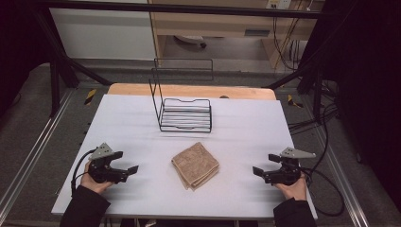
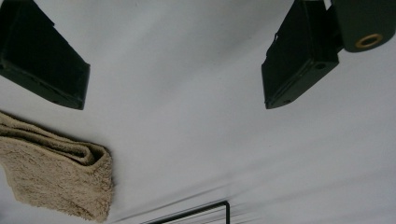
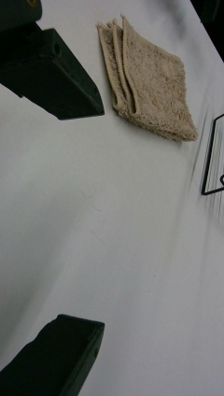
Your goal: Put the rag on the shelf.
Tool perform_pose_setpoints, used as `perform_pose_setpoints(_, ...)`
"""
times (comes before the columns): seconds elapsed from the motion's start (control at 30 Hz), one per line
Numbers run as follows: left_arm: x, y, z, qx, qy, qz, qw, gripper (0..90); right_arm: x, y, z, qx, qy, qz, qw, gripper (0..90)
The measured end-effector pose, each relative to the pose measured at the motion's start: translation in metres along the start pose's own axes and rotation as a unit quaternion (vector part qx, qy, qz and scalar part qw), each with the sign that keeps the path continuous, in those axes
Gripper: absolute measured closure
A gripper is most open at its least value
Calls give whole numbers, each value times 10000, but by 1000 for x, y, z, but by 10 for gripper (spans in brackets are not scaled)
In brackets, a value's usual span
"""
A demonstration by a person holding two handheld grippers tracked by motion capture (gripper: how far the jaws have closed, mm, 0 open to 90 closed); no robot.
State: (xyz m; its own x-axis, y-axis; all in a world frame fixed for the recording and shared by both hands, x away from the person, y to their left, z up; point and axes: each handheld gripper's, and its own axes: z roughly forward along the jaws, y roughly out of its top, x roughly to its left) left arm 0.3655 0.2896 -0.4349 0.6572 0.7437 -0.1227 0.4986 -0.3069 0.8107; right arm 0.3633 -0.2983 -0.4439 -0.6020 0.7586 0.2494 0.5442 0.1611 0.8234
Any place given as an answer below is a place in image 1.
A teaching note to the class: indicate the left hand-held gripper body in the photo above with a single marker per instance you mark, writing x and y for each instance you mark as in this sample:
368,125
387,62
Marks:
100,170

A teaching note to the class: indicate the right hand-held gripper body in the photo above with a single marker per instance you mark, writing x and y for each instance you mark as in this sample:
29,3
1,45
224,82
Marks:
285,173

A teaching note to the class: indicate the person's left hand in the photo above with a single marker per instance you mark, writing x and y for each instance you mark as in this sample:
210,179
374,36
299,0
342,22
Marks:
93,184

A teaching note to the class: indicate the person's right hand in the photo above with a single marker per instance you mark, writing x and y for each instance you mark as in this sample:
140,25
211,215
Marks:
294,190

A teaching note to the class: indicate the white table cover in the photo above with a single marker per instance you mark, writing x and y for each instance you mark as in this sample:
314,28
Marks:
132,126

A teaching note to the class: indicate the yellow black floor tape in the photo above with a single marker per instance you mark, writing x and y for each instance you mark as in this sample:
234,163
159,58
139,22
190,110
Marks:
294,101
90,97

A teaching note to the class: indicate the folded brown towel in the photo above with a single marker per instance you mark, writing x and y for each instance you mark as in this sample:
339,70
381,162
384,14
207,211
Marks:
195,165

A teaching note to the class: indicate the wooden table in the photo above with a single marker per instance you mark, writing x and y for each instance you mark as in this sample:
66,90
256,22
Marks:
246,93

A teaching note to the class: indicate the black metal stand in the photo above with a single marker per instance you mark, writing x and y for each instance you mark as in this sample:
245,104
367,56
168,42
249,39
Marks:
317,88
56,72

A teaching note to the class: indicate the white panel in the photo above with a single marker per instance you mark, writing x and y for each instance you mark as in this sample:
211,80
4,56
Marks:
101,34

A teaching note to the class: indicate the dark curtain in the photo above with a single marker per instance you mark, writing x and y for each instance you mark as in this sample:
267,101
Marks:
369,78
19,47

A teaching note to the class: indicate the chair base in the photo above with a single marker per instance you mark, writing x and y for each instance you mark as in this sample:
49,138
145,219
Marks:
190,39

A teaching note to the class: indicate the light wooden desk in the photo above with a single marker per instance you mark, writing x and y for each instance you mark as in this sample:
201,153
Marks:
220,25

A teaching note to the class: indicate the aluminium floor rail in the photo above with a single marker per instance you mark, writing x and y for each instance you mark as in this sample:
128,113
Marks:
343,179
34,148

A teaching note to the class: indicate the wall socket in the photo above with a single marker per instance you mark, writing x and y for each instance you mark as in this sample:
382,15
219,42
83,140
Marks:
279,3

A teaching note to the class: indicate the black metal frame bar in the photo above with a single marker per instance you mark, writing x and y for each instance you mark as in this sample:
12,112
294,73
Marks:
189,8

